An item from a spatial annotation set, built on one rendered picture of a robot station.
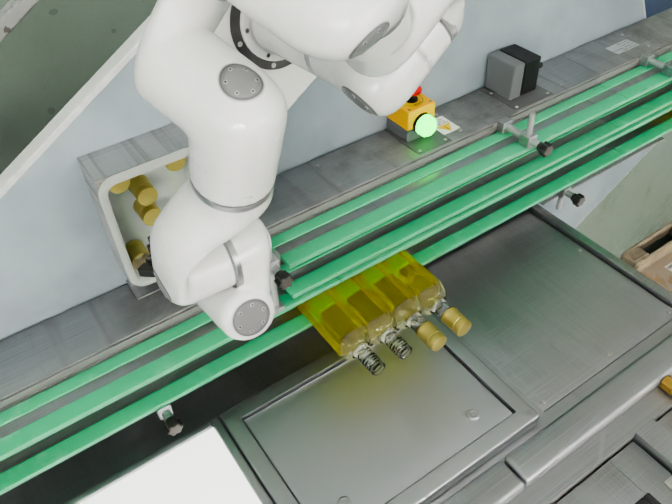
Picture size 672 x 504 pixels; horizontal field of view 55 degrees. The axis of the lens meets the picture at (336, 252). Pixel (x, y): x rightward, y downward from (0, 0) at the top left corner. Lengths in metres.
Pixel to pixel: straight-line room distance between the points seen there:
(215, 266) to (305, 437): 0.52
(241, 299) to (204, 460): 0.47
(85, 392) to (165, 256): 0.47
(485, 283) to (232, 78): 1.03
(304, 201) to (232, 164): 0.63
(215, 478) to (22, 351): 0.38
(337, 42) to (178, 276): 0.31
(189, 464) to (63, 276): 0.39
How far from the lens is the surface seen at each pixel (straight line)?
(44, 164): 1.08
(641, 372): 1.37
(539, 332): 1.42
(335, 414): 1.22
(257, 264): 0.78
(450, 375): 1.27
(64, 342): 1.19
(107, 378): 1.14
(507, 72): 1.47
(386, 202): 1.21
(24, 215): 1.11
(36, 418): 1.14
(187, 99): 0.56
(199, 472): 1.19
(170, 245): 0.69
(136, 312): 1.19
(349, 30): 0.52
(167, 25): 0.59
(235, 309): 0.80
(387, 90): 0.81
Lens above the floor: 1.67
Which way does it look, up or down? 38 degrees down
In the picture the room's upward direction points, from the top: 134 degrees clockwise
